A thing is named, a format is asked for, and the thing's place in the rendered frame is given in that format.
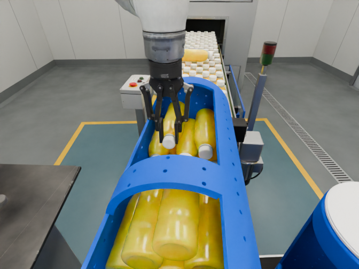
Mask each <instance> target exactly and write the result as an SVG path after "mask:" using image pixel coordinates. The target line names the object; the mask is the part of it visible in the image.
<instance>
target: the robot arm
mask: <svg viewBox="0 0 359 269"><path fill-rule="evenodd" d="M115 1H116V2H117V3H118V4H119V5H120V6H121V7H122V8H123V9H124V10H126V11H128V12H130V13H131V14H133V15H134V16H137V17H139V18H140V21H141V25H142V30H143V32H142V35H143V40H144V50H145V56H146V57H147V58H148V59H149V67H150V80H149V82H146V83H145V82H143V83H142V84H141V85H140V87H139V89H140V90H141V92H142V94H143V97H144V102H145V108H146V114H147V119H148V120H153V121H154V122H155V130H156V131H158V132H159V142H160V143H162V141H163V137H164V134H163V117H160V116H161V115H160V114H161V106H162V99H163V97H170V98H171V101H172V103H173V107H174V112H175V116H176V118H175V123H174V128H175V144H178V140H179V132H182V122H187V121H188V119H189V108H190V97H191V94H192V92H193V88H194V85H193V84H187V83H185V82H184V80H183V78H182V58H183V57H184V54H185V52H184V46H185V35H186V31H185V25H186V19H187V16H188V12H189V2H190V0H115ZM150 87H152V89H153V90H154V91H155V92H156V93H157V102H156V108H155V114H153V107H152V100H151V94H150ZM182 87H183V88H184V92H185V93H186V95H185V106H184V115H183V116H182V113H181V109H180V104H179V101H178V92H179V91H180V89H181V88H182ZM7 202H8V198H7V197H6V195H3V194H0V208H1V207H3V206H4V205H6V204H7Z"/></svg>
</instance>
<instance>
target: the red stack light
mask: <svg viewBox="0 0 359 269"><path fill-rule="evenodd" d="M276 47H277V45H275V46H268V45H264V44H263V48H262V53H264V54H275V51H276Z"/></svg>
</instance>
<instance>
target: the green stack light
mask: <svg viewBox="0 0 359 269"><path fill-rule="evenodd" d="M274 55H275V54H264V53H261V56H260V61H259V63H261V64H264V65H271V64H272V61H273V59H274Z"/></svg>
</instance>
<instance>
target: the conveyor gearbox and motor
mask: <svg viewBox="0 0 359 269"><path fill-rule="evenodd" d="M263 146H264V143H263V140H262V138H261V134H260V133H259V132H257V131H246V137H245V139H244V142H243V143H239V147H238V152H239V157H240V163H241V168H242V172H243V177H244V182H245V186H246V185H248V184H249V182H250V180H251V179H253V178H255V177H257V176H258V175H259V174H260V173H261V172H262V170H263V161H262V157H261V152H262V149H263ZM253 172H256V173H258V174H257V175H256V176H254V177H252V174H253Z"/></svg>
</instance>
